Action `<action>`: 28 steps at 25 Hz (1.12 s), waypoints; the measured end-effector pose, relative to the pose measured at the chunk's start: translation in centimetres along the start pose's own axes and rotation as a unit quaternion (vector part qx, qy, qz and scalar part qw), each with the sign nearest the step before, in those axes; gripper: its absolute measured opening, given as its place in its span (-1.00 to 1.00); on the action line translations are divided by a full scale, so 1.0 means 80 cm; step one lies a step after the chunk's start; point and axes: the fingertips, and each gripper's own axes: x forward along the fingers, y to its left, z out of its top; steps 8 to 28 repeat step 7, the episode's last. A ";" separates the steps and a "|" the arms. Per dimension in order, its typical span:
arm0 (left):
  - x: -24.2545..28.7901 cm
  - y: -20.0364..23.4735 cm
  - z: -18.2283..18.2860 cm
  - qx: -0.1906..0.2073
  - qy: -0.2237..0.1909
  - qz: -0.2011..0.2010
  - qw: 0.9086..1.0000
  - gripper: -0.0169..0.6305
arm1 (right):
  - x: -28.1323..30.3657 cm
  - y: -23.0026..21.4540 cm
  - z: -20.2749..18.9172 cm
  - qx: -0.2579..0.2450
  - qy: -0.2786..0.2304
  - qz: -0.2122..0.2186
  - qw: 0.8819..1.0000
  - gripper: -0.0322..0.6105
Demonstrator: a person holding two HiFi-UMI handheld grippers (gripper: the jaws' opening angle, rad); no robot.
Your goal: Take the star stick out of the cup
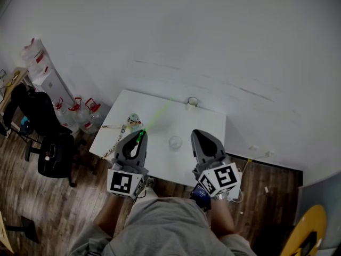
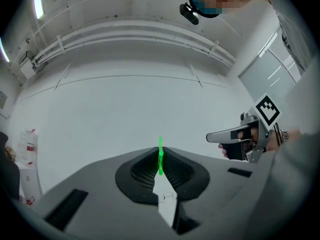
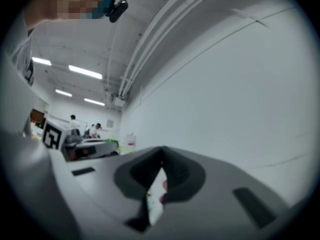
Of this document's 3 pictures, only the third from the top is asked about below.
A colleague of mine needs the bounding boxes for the clear plastic bag red labels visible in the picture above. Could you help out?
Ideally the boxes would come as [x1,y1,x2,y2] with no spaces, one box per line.
[124,132,138,151]

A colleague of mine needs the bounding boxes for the black head camera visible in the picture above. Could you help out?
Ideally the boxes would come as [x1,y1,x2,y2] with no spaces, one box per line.
[105,0,129,24]

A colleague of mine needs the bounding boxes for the white ceiling light bar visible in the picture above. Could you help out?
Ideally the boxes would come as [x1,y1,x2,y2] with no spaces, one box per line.
[31,56,53,67]
[54,88,73,98]
[68,64,104,81]
[83,97,106,107]

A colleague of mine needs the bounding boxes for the white ceiling junction box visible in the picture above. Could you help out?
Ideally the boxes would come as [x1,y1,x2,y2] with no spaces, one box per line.
[110,96,126,108]

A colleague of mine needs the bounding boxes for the white ceiling pipes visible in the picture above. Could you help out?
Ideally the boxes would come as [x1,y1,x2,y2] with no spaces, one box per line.
[116,0,226,98]

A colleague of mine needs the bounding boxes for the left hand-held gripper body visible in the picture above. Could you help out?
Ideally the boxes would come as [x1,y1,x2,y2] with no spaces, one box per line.
[41,119,84,162]

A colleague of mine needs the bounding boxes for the grey shirt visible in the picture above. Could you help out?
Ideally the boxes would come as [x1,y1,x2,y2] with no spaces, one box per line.
[0,17,51,140]

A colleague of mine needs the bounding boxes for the brown wooden cabinet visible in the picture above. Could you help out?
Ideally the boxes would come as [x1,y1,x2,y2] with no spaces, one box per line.
[30,108,46,128]

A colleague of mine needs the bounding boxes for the person's head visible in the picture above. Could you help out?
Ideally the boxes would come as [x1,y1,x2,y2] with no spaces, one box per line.
[24,0,106,30]

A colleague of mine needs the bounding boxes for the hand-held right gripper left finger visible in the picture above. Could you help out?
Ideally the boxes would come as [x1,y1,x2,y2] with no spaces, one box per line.
[48,145,164,240]

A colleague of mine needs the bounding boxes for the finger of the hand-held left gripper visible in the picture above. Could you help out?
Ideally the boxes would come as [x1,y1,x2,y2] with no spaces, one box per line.
[74,138,120,160]

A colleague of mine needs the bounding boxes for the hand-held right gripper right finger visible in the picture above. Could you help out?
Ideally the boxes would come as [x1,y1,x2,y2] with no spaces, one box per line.
[149,145,297,240]

